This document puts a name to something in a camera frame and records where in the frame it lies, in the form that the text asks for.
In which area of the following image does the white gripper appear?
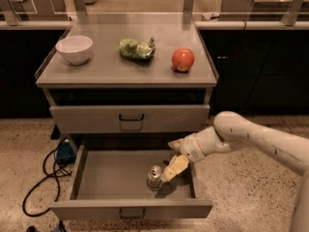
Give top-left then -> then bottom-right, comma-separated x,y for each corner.
160,133 -> 206,183

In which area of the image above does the silver green soda can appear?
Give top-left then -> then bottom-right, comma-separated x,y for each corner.
147,165 -> 162,191

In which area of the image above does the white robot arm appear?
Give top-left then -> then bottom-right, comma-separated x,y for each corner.
160,111 -> 309,232

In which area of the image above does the grey open lower drawer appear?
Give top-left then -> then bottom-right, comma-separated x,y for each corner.
51,145 -> 213,220

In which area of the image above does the grey upper drawer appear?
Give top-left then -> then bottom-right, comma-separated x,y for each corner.
50,105 -> 210,133

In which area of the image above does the grey background counter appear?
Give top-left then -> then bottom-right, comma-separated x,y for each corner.
219,0 -> 293,21

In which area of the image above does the red apple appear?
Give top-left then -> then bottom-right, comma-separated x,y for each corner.
172,47 -> 195,73

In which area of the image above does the blue power box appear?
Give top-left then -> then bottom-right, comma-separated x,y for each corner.
55,139 -> 76,164

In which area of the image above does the white ceramic bowl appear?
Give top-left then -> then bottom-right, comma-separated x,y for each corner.
56,36 -> 93,66

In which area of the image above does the clear glass barrier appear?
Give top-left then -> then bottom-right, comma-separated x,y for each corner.
0,0 -> 309,30

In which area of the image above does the black lower drawer handle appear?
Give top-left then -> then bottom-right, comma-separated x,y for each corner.
119,208 -> 146,219

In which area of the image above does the black drawer handle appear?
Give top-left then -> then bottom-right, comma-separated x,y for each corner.
119,208 -> 146,219
119,114 -> 145,122

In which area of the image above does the black upper drawer handle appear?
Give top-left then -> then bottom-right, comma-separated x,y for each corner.
119,114 -> 145,122

